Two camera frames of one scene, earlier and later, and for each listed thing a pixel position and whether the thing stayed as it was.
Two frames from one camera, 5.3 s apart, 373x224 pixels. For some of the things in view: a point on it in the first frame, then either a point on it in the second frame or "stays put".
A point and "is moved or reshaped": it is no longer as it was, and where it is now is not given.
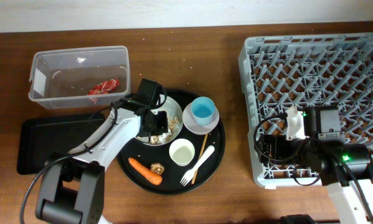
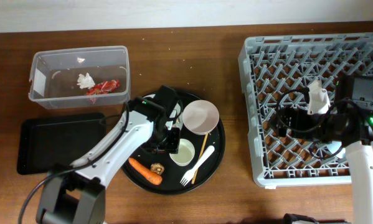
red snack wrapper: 104,87 stays put
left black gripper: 163,127 → 173,145
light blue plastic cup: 203,109 is moved or reshaped
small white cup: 182,152 stays put
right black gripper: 278,141 → 297,113
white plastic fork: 188,173 stays put
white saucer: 190,125 stays put
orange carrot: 152,177 stays put
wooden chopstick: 202,149 stays put
